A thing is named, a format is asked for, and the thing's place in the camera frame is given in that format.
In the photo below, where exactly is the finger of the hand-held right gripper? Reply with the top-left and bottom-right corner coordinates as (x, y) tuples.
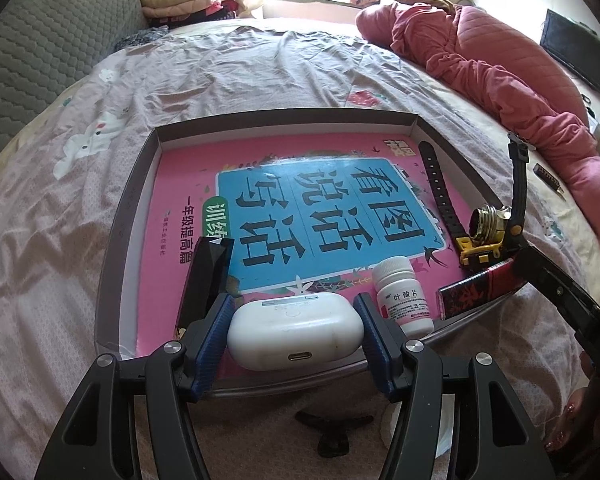
(511, 247), (581, 311)

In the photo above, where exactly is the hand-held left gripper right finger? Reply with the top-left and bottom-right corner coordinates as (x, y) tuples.
(352, 291), (546, 480)

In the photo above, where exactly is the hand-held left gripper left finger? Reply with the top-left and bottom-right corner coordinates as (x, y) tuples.
(35, 292), (238, 480)

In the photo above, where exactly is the white pill bottle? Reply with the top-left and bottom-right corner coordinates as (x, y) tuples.
(371, 256), (436, 337)

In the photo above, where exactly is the black and yellow wristwatch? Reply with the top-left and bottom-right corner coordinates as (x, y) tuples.
(417, 132), (531, 266)

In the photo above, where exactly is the red and black lighter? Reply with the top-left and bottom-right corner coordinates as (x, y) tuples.
(439, 256), (526, 321)

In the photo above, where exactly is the white earbuds case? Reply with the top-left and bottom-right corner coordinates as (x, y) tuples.
(226, 294), (366, 371)

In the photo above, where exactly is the grey cardboard box tray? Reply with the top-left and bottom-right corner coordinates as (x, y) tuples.
(94, 107), (531, 393)

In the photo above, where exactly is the person's right hand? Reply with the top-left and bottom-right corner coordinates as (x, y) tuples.
(542, 355), (600, 453)

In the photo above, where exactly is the small dark key fob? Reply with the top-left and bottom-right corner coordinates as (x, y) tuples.
(532, 162), (567, 201)

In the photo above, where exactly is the black hair clip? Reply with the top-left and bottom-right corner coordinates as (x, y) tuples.
(295, 410), (376, 458)

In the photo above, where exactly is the white round lid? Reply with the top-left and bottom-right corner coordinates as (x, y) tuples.
(382, 392), (456, 461)

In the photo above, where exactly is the pink and blue book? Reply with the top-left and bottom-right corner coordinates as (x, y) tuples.
(135, 132), (486, 381)

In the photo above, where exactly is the white cabinet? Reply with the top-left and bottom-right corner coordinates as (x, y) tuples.
(580, 92), (600, 141)

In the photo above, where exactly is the pink printed bed sheet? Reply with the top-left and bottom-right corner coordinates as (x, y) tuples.
(0, 15), (600, 466)

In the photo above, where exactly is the pink quilt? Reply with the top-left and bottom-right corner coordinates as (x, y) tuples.
(355, 2), (600, 241)

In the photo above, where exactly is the black flat screen television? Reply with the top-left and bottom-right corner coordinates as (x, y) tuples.
(539, 8), (600, 96)

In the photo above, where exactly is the dark patterned cloth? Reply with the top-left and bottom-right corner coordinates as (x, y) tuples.
(115, 25), (168, 51)

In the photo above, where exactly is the stack of folded clothes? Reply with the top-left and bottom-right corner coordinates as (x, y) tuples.
(140, 0), (241, 26)

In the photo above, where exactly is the grey quilted headboard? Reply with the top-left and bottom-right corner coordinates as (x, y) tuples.
(0, 0), (148, 171)

